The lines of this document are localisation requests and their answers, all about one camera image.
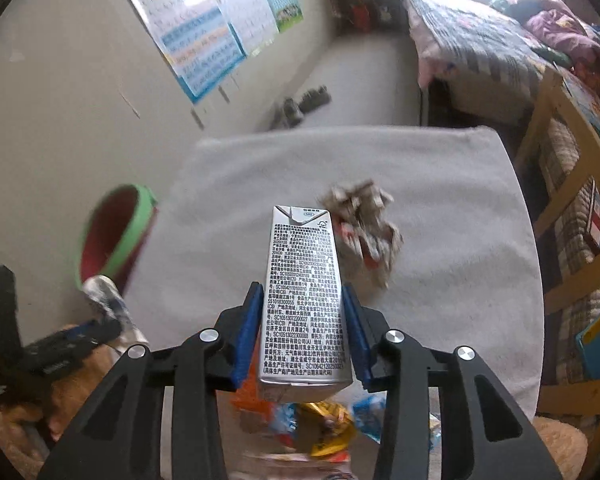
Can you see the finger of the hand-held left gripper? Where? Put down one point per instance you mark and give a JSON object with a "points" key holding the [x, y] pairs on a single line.
{"points": [[97, 332]]}

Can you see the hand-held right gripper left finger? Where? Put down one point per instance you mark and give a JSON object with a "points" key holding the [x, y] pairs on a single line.
{"points": [[250, 330]]}

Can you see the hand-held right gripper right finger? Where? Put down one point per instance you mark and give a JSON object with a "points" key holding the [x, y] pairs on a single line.
{"points": [[352, 330]]}

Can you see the silver foil wrapper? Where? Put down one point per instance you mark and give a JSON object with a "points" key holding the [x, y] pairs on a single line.
{"points": [[107, 300]]}

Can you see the silver drink carton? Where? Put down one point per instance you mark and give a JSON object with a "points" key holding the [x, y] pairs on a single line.
{"points": [[300, 300]]}

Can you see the blue foil snack bag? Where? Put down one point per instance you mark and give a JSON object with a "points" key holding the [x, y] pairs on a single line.
{"points": [[370, 415]]}

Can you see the green and red plastic basin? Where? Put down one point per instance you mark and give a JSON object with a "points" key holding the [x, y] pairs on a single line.
{"points": [[115, 230]]}

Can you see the newspaper ball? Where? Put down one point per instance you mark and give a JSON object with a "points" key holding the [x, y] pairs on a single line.
{"points": [[365, 220]]}

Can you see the tan plush toy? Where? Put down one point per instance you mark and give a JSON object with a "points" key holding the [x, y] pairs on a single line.
{"points": [[80, 395]]}

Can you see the orange snack wrapper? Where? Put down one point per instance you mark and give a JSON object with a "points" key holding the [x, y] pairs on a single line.
{"points": [[247, 405]]}

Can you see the small blue wrapper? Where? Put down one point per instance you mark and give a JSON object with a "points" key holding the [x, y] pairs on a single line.
{"points": [[287, 422]]}

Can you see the yellow snack wrapper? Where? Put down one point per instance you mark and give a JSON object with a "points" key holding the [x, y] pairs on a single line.
{"points": [[327, 430]]}

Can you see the white towel mat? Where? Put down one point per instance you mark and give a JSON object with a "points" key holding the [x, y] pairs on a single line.
{"points": [[455, 260]]}

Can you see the grey sneaker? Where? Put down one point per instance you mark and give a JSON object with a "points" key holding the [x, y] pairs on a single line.
{"points": [[315, 99], [291, 112]]}

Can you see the folded checkered blanket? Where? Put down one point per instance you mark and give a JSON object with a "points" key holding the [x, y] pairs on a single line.
{"points": [[575, 225]]}

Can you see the wooden chair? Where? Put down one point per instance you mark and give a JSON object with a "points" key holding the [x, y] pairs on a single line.
{"points": [[545, 125]]}

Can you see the pink bed sheet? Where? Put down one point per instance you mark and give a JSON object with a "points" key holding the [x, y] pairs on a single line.
{"points": [[432, 55]]}

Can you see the patchwork quilt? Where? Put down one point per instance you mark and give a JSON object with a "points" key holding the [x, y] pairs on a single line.
{"points": [[480, 45]]}

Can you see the red bucket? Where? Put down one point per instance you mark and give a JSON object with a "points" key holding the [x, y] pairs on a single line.
{"points": [[358, 14]]}

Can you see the purple jacket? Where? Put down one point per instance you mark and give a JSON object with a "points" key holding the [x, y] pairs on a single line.
{"points": [[565, 35]]}

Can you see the pink pillow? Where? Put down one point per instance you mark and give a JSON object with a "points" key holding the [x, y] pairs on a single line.
{"points": [[530, 0]]}

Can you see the white wall socket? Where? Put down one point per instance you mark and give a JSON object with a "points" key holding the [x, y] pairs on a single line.
{"points": [[224, 94], [196, 117]]}

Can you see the large blue-bordered wall poster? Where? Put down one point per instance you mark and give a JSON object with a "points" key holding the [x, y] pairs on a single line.
{"points": [[190, 35]]}

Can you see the pale chart wall poster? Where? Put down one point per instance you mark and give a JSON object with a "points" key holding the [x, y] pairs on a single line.
{"points": [[245, 5]]}

